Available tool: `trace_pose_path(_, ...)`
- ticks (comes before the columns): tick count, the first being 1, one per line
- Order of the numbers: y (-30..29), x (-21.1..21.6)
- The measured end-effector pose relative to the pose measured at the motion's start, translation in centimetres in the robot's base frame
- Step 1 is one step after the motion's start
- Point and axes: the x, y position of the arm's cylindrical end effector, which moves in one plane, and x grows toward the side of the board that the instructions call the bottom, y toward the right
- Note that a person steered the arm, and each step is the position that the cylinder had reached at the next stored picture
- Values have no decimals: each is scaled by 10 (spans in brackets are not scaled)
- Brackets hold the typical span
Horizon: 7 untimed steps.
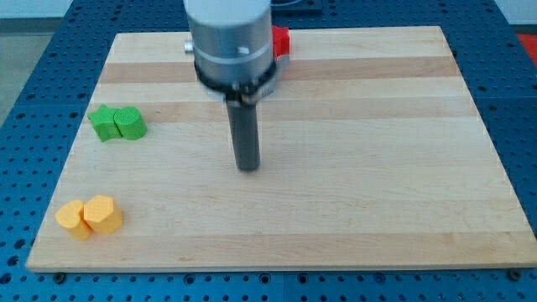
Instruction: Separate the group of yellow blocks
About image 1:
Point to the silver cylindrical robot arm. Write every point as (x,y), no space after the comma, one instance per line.
(232,44)

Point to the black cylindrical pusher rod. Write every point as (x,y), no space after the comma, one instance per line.
(244,130)

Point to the light wooden board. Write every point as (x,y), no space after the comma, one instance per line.
(373,157)

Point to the red block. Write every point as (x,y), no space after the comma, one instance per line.
(281,41)

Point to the green round block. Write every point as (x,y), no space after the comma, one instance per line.
(130,123)

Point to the green star block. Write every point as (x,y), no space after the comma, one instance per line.
(103,123)

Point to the yellow hexagon block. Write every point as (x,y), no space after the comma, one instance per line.
(103,214)

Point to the yellow heart block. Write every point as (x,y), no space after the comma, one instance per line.
(71,218)

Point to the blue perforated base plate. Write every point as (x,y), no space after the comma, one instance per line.
(38,132)

